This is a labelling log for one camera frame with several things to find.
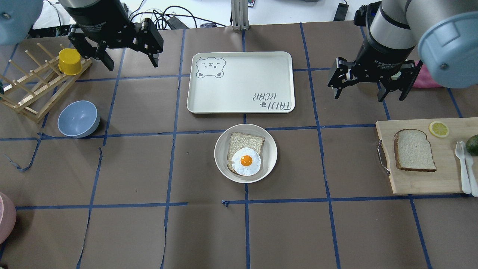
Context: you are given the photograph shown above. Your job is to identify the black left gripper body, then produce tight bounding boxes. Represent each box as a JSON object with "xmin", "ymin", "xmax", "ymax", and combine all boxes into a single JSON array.
[{"xmin": 64, "ymin": 0, "xmax": 136, "ymax": 50}]

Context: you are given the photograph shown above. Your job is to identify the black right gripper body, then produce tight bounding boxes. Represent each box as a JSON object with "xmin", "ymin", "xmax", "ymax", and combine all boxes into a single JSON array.
[{"xmin": 348, "ymin": 39, "xmax": 414, "ymax": 86}]

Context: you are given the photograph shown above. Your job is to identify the bread slice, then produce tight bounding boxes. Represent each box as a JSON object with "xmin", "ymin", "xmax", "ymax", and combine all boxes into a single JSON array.
[
  {"xmin": 394, "ymin": 129, "xmax": 437, "ymax": 172},
  {"xmin": 227, "ymin": 132, "xmax": 265, "ymax": 173}
]

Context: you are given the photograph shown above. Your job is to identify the cream round plate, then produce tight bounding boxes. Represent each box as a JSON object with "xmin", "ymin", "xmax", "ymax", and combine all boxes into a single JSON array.
[{"xmin": 214, "ymin": 124, "xmax": 278, "ymax": 183}]

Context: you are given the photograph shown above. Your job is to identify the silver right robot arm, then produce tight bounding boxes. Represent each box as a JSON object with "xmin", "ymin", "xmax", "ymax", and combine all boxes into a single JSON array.
[{"xmin": 328, "ymin": 0, "xmax": 478, "ymax": 102}]

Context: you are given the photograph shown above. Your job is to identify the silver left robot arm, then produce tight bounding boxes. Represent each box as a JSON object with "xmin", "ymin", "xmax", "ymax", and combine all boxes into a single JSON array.
[{"xmin": 0, "ymin": 0, "xmax": 164, "ymax": 71}]

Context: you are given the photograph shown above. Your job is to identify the bread slice under egg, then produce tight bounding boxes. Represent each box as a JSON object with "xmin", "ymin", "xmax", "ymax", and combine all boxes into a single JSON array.
[{"xmin": 227, "ymin": 132, "xmax": 265, "ymax": 173}]

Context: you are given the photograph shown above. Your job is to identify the pink cloth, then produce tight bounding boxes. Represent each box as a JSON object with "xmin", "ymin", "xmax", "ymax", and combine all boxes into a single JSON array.
[{"xmin": 413, "ymin": 64, "xmax": 443, "ymax": 89}]

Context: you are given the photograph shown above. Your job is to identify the yellow cup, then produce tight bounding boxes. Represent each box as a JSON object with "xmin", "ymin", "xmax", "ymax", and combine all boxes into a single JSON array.
[{"xmin": 58, "ymin": 48, "xmax": 82, "ymax": 75}]

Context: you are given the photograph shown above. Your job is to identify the lemon slice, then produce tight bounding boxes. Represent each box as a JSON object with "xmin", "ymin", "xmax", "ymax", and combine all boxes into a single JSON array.
[{"xmin": 428, "ymin": 121, "xmax": 450, "ymax": 138}]

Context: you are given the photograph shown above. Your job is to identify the black power adapter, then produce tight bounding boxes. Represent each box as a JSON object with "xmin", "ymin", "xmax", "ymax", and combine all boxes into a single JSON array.
[{"xmin": 333, "ymin": 2, "xmax": 349, "ymax": 21}]

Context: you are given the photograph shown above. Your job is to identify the blue bowl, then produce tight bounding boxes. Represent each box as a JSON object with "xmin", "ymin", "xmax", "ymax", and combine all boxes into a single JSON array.
[{"xmin": 58, "ymin": 100, "xmax": 100, "ymax": 138}]

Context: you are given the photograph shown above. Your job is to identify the wooden dish rack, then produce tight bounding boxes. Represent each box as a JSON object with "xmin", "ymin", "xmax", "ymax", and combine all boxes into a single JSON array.
[{"xmin": 1, "ymin": 42, "xmax": 92, "ymax": 123}]

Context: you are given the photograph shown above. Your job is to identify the cream bear serving tray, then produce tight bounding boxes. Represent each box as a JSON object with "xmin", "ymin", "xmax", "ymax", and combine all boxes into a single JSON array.
[{"xmin": 187, "ymin": 51, "xmax": 295, "ymax": 114}]

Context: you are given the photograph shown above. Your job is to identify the white plastic fork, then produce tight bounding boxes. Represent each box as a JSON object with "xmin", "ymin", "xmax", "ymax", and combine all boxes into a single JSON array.
[{"xmin": 455, "ymin": 141, "xmax": 471, "ymax": 194}]

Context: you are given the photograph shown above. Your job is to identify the green avocado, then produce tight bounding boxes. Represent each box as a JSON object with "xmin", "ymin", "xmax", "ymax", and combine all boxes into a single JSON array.
[{"xmin": 465, "ymin": 135, "xmax": 478, "ymax": 155}]

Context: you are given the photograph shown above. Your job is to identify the white plastic knife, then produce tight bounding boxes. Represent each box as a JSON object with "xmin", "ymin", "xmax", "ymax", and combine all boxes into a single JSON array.
[{"xmin": 460, "ymin": 141, "xmax": 478, "ymax": 198}]

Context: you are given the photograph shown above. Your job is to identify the wooden cutting board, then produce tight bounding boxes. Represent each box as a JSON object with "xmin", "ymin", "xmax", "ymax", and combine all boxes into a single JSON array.
[{"xmin": 376, "ymin": 117, "xmax": 478, "ymax": 195}]

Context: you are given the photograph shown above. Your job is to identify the fried egg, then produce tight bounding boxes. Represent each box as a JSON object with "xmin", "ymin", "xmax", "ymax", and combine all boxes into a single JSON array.
[{"xmin": 230, "ymin": 148, "xmax": 261, "ymax": 176}]

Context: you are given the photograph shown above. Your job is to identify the pink bowl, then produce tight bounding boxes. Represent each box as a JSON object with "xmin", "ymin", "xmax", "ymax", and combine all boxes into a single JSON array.
[{"xmin": 0, "ymin": 193, "xmax": 16, "ymax": 244}]

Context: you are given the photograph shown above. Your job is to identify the black cables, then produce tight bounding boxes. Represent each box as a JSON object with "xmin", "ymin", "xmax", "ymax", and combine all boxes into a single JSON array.
[{"xmin": 129, "ymin": 0, "xmax": 228, "ymax": 30}]

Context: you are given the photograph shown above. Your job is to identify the aluminium frame post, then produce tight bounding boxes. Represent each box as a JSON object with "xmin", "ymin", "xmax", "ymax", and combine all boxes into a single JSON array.
[{"xmin": 231, "ymin": 0, "xmax": 250, "ymax": 31}]

